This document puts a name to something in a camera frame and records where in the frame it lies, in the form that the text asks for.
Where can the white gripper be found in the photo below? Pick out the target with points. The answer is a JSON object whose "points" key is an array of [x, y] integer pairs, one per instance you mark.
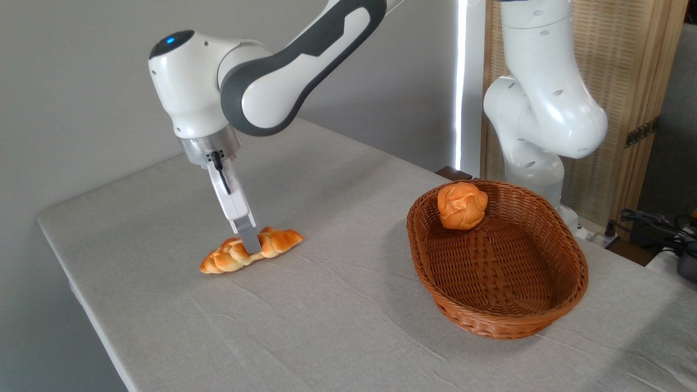
{"points": [[231, 196]]}

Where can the braided golden bread loaf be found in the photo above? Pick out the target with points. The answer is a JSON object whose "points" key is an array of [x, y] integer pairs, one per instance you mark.
{"points": [[277, 243]]}

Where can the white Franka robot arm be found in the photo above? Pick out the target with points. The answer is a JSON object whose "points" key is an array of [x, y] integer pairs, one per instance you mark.
{"points": [[272, 81]]}

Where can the round orange bread roll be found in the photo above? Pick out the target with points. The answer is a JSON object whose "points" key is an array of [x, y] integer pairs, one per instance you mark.
{"points": [[462, 206]]}

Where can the brown wicker oval basket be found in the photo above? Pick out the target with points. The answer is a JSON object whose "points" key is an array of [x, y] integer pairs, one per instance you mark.
{"points": [[506, 283]]}

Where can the grey tablecloth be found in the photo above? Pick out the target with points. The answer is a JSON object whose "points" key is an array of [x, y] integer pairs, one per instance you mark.
{"points": [[299, 326]]}

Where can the dark brown furniture corner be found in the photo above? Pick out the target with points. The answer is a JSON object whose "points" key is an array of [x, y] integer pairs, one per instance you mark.
{"points": [[453, 173]]}

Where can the white power strip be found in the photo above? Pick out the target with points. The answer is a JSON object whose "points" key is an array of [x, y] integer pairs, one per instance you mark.
{"points": [[596, 235]]}

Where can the dark metal screen hinge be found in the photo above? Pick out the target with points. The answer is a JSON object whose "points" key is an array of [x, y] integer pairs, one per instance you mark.
{"points": [[641, 132]]}

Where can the white vertical wall trim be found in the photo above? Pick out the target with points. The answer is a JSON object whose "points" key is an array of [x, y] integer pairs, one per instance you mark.
{"points": [[469, 81]]}

